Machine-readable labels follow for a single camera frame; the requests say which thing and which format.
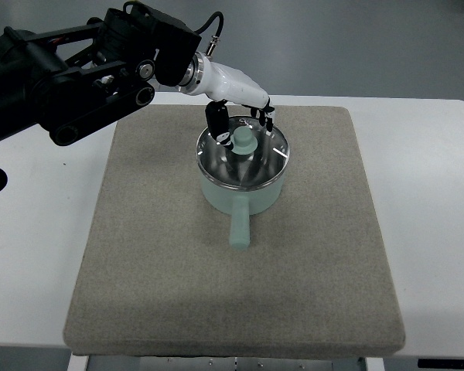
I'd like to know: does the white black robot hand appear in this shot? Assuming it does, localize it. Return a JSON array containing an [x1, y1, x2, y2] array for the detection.
[[178, 53, 275, 151]]

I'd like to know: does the glass lid with green knob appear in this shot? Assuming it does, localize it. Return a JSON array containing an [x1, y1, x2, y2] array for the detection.
[[196, 116, 290, 192]]

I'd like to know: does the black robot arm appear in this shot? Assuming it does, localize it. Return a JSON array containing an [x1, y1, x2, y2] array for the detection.
[[0, 1, 201, 146]]

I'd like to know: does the mint green saucepan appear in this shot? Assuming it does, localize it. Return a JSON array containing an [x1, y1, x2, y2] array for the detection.
[[200, 173, 285, 250]]

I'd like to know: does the grey felt mat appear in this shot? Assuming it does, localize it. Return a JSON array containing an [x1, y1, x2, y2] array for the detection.
[[63, 105, 405, 359]]

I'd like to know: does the black cable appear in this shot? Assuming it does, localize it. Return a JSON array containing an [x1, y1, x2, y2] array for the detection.
[[123, 0, 222, 59]]

